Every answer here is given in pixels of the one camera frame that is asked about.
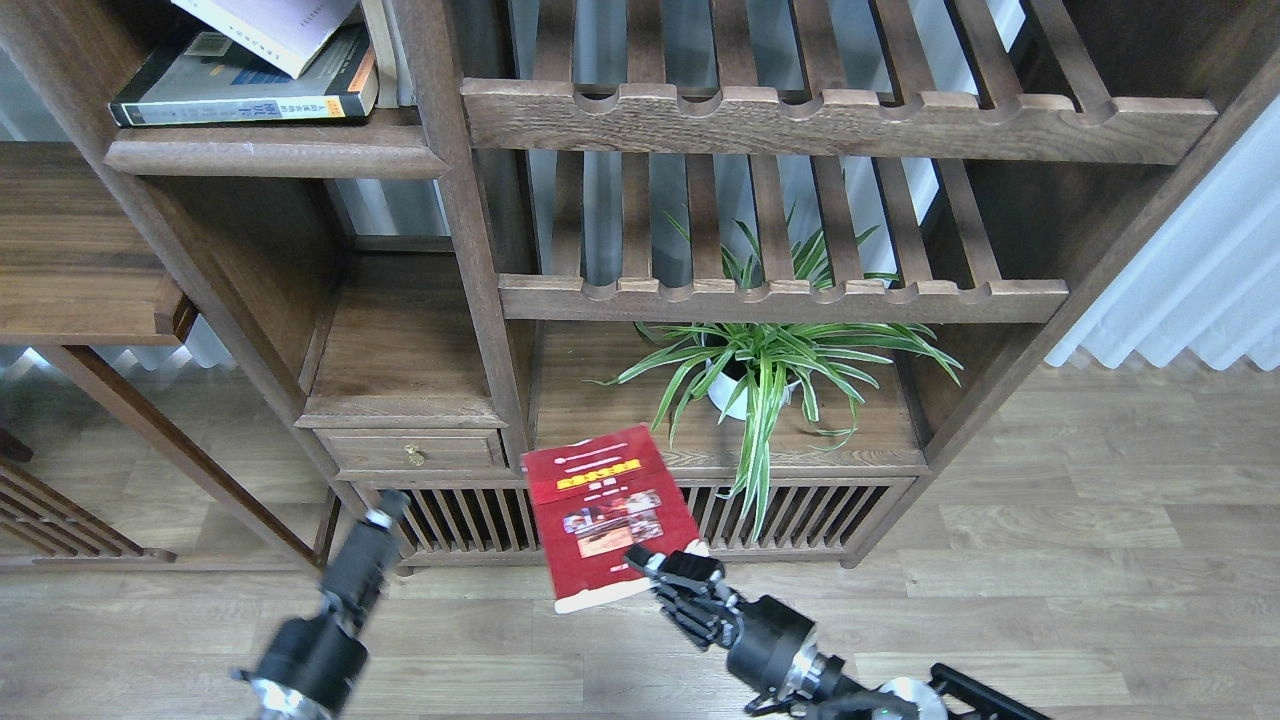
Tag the white curtain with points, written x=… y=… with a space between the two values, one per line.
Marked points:
x=1208 y=281

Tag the red cover book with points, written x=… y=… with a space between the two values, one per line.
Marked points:
x=593 y=500

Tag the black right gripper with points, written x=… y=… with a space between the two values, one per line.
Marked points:
x=770 y=647

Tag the green grey cover book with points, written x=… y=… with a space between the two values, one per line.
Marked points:
x=198 y=76

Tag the white cover book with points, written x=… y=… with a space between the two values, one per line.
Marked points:
x=287 y=34

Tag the wooden side table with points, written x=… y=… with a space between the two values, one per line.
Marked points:
x=76 y=276

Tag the green spider plant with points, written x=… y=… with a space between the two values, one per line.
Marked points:
x=834 y=351

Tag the white plant pot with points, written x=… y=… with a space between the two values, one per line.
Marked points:
x=739 y=392

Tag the large wooden bookshelf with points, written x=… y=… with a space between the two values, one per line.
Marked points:
x=457 y=275

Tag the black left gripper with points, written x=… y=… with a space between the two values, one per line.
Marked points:
x=311 y=667

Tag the brass drawer knob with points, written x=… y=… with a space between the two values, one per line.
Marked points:
x=414 y=456

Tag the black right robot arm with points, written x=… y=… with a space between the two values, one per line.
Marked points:
x=948 y=694

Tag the beige upright book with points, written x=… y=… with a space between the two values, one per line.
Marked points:
x=377 y=23

